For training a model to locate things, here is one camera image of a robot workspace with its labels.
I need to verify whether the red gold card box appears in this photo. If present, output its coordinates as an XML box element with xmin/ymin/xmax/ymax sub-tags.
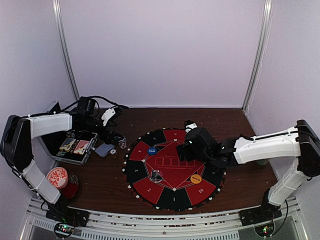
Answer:
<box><xmin>73</xmin><ymin>140</ymin><xmax>90</xmax><ymax>155</ymax></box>

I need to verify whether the left aluminium frame post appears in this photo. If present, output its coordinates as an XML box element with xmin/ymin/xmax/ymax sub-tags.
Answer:
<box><xmin>52</xmin><ymin>0</ymin><xmax>81</xmax><ymax>100</ymax></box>

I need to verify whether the black gold card box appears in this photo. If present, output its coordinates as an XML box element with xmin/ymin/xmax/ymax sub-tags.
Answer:
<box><xmin>59</xmin><ymin>137</ymin><xmax>76</xmax><ymax>152</ymax></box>

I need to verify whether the green white chip stack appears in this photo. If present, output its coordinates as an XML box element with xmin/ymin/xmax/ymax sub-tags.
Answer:
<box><xmin>112</xmin><ymin>133</ymin><xmax>122</xmax><ymax>142</ymax></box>

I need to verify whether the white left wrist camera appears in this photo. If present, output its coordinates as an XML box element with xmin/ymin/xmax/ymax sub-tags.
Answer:
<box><xmin>100</xmin><ymin>107</ymin><xmax>119</xmax><ymax>127</ymax></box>

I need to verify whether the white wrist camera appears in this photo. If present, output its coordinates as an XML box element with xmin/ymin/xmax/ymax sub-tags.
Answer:
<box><xmin>100</xmin><ymin>107</ymin><xmax>119</xmax><ymax>127</ymax></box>
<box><xmin>183</xmin><ymin>119</ymin><xmax>198</xmax><ymax>133</ymax></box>

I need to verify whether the red black chip stack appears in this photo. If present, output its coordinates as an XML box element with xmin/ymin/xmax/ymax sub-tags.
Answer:
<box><xmin>109</xmin><ymin>149</ymin><xmax>118</xmax><ymax>159</ymax></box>

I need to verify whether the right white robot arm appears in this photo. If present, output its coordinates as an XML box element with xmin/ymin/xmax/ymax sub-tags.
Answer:
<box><xmin>176</xmin><ymin>119</ymin><xmax>320</xmax><ymax>221</ymax></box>

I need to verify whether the round red black poker mat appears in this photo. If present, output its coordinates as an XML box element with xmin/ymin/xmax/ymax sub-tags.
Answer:
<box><xmin>122</xmin><ymin>128</ymin><xmax>227</xmax><ymax>212</ymax></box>

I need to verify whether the right aluminium frame post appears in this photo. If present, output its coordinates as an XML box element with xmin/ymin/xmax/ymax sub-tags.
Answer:
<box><xmin>242</xmin><ymin>0</ymin><xmax>274</xmax><ymax>113</ymax></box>

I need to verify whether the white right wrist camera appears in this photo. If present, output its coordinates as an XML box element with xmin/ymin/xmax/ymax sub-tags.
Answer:
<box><xmin>183</xmin><ymin>119</ymin><xmax>198</xmax><ymax>133</ymax></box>

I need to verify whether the orange big blind button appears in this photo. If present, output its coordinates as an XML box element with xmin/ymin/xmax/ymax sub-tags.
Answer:
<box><xmin>190</xmin><ymin>174</ymin><xmax>202</xmax><ymax>184</ymax></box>

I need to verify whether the red floral round tin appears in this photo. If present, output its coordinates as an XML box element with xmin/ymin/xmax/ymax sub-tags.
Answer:
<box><xmin>46</xmin><ymin>167</ymin><xmax>69</xmax><ymax>190</ymax></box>

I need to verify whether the aluminium frame post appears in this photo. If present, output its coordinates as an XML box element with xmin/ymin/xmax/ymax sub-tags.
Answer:
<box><xmin>242</xmin><ymin>0</ymin><xmax>274</xmax><ymax>113</ymax></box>
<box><xmin>52</xmin><ymin>0</ymin><xmax>81</xmax><ymax>100</ymax></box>

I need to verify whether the front aluminium rail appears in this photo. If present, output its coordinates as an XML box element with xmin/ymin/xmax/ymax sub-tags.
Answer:
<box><xmin>17</xmin><ymin>197</ymin><xmax>311</xmax><ymax>240</ymax></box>

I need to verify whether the blue playing card deck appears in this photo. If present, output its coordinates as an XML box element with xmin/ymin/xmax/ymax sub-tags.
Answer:
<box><xmin>94</xmin><ymin>143</ymin><xmax>115</xmax><ymax>157</ymax></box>

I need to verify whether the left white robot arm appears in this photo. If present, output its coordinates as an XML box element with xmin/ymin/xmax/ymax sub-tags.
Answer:
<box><xmin>0</xmin><ymin>95</ymin><xmax>127</xmax><ymax>222</ymax></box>

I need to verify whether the blue small blind button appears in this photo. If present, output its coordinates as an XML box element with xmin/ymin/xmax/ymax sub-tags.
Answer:
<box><xmin>147</xmin><ymin>147</ymin><xmax>158</xmax><ymax>156</ymax></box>

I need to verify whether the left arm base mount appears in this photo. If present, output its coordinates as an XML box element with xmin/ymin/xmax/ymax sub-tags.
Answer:
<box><xmin>45</xmin><ymin>203</ymin><xmax>90</xmax><ymax>227</ymax></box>

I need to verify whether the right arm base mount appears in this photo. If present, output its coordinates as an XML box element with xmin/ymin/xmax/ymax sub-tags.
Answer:
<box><xmin>239</xmin><ymin>207</ymin><xmax>282</xmax><ymax>226</ymax></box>

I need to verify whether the patterned paper cup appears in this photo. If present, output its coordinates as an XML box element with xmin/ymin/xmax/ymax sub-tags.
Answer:
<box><xmin>256</xmin><ymin>159</ymin><xmax>269</xmax><ymax>166</ymax></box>

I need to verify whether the aluminium poker case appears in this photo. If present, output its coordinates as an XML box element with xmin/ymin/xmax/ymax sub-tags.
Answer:
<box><xmin>40</xmin><ymin>130</ymin><xmax>98</xmax><ymax>166</ymax></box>

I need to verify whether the white grey chip stack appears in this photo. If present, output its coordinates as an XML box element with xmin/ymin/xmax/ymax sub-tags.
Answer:
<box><xmin>118</xmin><ymin>136</ymin><xmax>127</xmax><ymax>150</ymax></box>

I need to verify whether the dark red round lid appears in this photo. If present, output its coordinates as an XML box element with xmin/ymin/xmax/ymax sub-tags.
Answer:
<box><xmin>60</xmin><ymin>172</ymin><xmax>79</xmax><ymax>200</ymax></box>

